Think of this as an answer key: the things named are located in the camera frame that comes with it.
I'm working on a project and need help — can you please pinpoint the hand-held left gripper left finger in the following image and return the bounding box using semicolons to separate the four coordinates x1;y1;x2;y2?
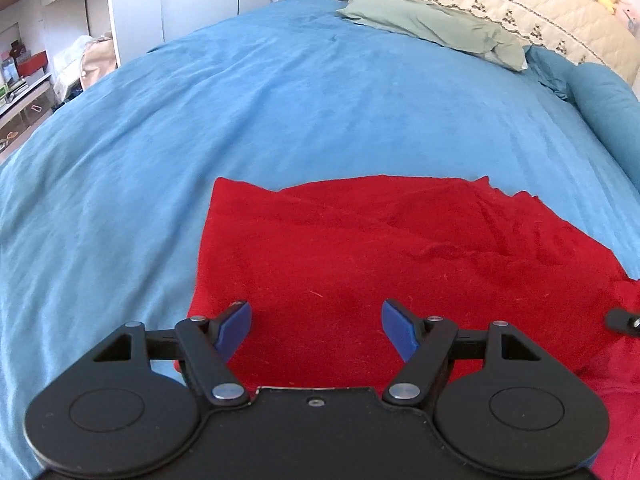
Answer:
92;301;251;407

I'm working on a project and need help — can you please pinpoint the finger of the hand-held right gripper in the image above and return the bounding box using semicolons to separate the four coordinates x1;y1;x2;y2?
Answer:
604;307;640;334

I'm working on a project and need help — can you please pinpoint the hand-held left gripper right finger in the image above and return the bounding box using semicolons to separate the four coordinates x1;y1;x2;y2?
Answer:
381;299;542;405

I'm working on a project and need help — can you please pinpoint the red knit garment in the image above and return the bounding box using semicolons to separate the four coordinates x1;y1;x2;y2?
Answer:
172;174;640;480

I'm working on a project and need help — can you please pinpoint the blue bed sheet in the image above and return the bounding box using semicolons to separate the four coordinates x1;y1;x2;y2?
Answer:
0;0;640;480

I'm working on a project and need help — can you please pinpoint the blue bolster pillow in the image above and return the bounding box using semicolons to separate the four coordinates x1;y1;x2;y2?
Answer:
524;45;640;202

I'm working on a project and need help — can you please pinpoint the pale pink plush toy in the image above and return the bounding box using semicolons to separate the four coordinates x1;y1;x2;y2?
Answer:
618;2;640;37

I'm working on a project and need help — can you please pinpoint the beige cloth pile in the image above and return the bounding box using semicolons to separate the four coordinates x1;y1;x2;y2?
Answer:
52;32;120;107

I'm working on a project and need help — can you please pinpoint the green pillow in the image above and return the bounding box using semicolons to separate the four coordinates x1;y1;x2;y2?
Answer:
337;0;531;72

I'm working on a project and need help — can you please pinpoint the red box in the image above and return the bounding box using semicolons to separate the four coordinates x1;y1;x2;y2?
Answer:
16;51;50;79

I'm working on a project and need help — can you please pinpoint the white shelf unit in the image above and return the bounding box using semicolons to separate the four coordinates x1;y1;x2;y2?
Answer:
0;0;122;161

